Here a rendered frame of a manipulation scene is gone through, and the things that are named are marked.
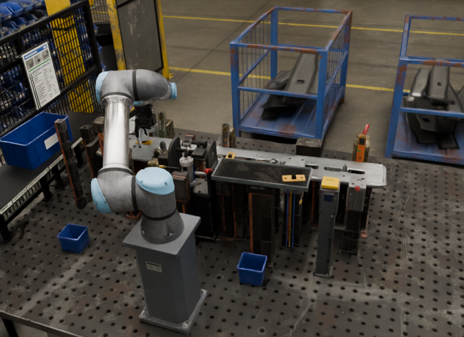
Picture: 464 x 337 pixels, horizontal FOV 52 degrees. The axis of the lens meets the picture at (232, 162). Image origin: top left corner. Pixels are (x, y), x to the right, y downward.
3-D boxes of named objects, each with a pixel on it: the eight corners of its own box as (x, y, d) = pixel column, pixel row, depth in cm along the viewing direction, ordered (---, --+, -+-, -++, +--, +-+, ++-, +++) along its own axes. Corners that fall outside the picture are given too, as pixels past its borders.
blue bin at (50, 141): (74, 139, 239) (69, 115, 232) (33, 170, 215) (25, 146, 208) (48, 134, 244) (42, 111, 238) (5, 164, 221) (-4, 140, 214)
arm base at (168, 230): (172, 247, 158) (169, 224, 152) (132, 238, 162) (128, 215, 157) (190, 219, 170) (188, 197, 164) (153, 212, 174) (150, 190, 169)
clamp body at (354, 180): (361, 241, 215) (370, 175, 196) (360, 258, 206) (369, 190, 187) (340, 237, 217) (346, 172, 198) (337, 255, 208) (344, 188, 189)
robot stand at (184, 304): (187, 334, 176) (176, 255, 155) (139, 320, 182) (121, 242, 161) (208, 293, 192) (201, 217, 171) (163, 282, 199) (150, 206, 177)
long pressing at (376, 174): (387, 162, 216) (387, 159, 216) (386, 190, 198) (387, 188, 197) (114, 133, 251) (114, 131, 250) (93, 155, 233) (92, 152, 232)
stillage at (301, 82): (272, 92, 528) (272, 5, 477) (344, 101, 502) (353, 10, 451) (233, 143, 434) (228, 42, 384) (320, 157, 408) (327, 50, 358)
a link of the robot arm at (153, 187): (176, 216, 156) (171, 182, 149) (134, 219, 155) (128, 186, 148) (177, 195, 166) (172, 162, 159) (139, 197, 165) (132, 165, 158)
